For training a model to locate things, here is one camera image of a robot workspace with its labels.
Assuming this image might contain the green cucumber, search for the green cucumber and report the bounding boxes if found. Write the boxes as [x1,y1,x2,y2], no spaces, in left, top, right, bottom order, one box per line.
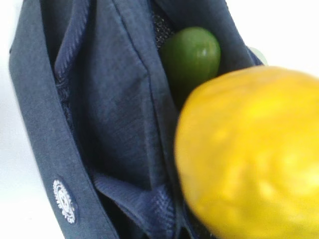
[159,26,221,110]

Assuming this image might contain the dark blue fabric lunch bag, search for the dark blue fabric lunch bag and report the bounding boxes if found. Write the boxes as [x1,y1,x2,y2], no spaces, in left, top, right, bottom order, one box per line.
[9,0,261,239]

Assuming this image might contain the yellow pear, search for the yellow pear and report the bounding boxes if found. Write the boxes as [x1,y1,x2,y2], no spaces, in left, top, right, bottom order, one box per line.
[174,66,319,239]

